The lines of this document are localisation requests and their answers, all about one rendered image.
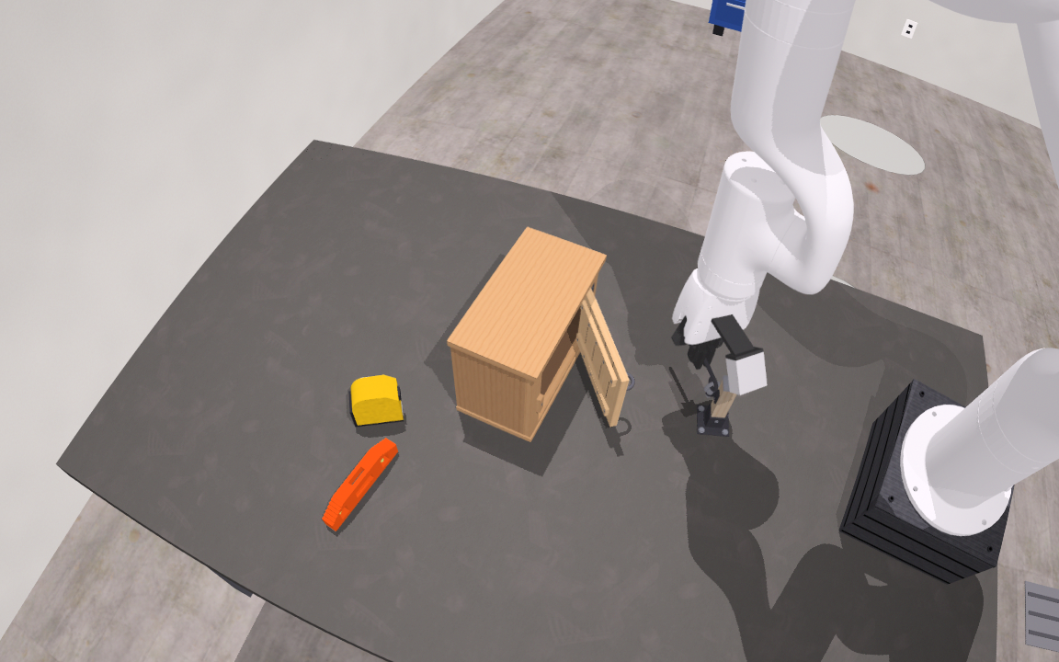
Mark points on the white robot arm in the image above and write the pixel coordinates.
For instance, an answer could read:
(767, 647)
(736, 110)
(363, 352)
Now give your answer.
(787, 58)

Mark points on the light wooden cabinet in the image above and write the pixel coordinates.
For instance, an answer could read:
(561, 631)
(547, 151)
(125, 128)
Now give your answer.
(516, 324)

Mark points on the orange elongated bar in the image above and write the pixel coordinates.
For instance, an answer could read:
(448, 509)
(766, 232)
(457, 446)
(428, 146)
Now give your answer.
(347, 496)

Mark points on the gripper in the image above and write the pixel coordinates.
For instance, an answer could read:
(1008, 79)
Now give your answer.
(697, 305)

